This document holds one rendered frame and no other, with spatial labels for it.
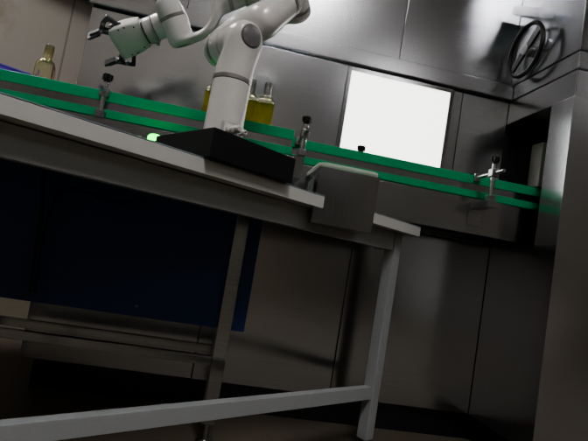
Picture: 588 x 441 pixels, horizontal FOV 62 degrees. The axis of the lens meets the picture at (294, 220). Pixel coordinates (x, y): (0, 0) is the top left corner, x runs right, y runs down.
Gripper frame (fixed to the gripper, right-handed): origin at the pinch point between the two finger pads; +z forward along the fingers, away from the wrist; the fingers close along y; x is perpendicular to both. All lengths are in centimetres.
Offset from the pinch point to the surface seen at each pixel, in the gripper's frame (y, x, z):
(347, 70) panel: -43, -7, -75
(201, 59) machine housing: -23.8, -17.4, -25.5
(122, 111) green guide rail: -11.2, 18.9, -1.0
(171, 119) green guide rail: -17.6, 22.2, -13.6
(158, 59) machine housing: -18.7, -18.8, -11.3
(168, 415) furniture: -36, 102, 3
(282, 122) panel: -46, 5, -45
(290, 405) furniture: -68, 96, -19
